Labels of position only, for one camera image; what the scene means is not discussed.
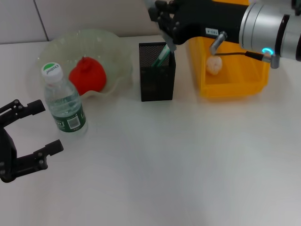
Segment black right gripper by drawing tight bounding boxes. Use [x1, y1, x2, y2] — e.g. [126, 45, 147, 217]
[148, 0, 248, 46]

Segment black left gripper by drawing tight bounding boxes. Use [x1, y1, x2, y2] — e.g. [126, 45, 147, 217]
[0, 99, 64, 184]

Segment clear water bottle green label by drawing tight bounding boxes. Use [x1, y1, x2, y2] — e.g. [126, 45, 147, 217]
[41, 62, 88, 139]

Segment green toothbrush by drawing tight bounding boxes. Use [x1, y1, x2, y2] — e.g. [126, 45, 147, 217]
[152, 44, 171, 68]

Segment red-orange knitted orange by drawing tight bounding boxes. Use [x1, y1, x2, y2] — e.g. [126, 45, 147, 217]
[68, 56, 107, 96]

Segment white paper ball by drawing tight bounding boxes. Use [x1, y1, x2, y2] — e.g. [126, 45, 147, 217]
[206, 56, 223, 75]

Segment green glass fruit plate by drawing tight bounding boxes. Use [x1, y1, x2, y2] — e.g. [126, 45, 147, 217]
[37, 28, 134, 98]

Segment black mesh pen holder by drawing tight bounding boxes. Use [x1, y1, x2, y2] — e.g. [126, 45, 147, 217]
[138, 41, 176, 102]

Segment yellow plastic bin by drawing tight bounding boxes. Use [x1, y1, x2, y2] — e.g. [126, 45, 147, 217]
[187, 0, 270, 99]

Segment right wrist connector cable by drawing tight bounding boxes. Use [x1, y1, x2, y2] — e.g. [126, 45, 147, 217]
[210, 31, 281, 69]

